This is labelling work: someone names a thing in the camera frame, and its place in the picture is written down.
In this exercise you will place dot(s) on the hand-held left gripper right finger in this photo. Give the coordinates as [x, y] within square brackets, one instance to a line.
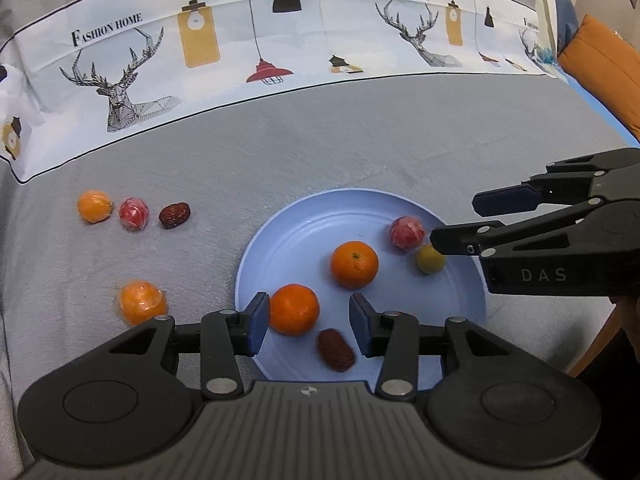
[361, 325]

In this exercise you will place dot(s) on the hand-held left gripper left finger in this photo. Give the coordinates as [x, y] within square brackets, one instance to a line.
[257, 322]

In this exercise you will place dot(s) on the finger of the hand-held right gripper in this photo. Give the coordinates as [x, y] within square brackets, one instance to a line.
[502, 200]
[460, 240]

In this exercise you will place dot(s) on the dried red date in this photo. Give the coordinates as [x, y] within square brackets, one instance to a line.
[336, 350]
[175, 215]

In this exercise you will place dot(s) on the yellow-green round fruit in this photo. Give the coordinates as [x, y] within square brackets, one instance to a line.
[430, 260]

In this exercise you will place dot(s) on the orange mandarin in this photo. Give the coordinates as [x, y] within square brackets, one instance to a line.
[354, 264]
[295, 310]

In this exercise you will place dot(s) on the plastic-wrapped red fruit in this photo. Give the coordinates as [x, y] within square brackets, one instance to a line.
[407, 233]
[134, 214]

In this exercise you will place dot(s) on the blue plate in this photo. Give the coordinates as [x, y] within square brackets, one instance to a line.
[300, 245]

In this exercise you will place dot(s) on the person's right hand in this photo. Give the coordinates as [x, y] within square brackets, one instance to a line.
[629, 312]

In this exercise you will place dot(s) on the plastic-wrapped orange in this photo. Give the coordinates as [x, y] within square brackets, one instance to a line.
[142, 303]
[94, 206]

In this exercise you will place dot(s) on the orange pillow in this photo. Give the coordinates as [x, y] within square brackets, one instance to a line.
[600, 52]

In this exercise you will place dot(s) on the blue pillow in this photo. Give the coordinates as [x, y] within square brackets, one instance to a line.
[562, 2]

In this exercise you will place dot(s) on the white printed cloth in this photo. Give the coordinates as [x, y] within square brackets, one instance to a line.
[225, 80]

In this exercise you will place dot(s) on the wooden bed frame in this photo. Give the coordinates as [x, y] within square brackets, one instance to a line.
[592, 345]

